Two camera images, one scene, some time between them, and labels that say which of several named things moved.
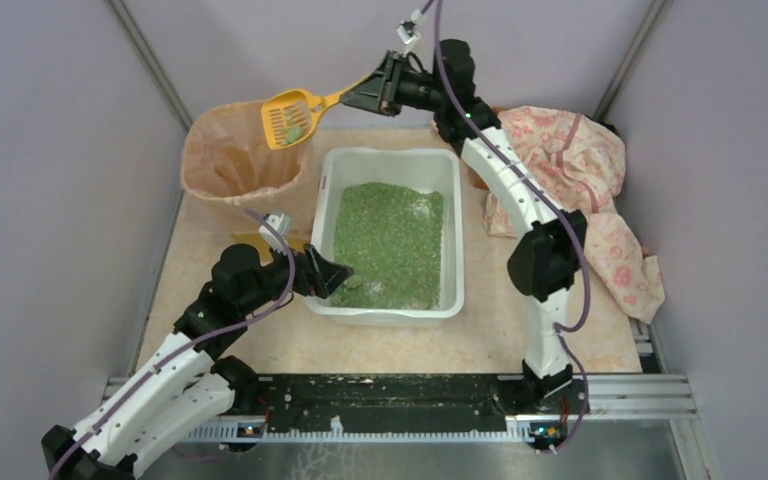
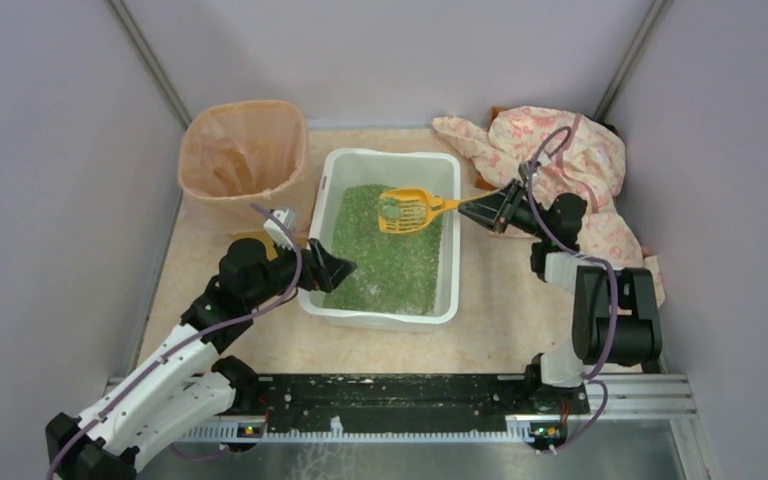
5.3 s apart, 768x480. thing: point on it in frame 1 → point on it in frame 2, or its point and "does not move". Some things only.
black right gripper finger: x=378 y=91 → x=493 y=212
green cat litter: x=391 y=236 does not move
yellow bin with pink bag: x=233 y=179 does not move
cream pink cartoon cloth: x=582 y=158 does not move
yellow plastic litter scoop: x=292 y=117 → x=410 y=210
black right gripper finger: x=380 y=78 → x=502 y=202
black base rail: x=640 y=393 does not move
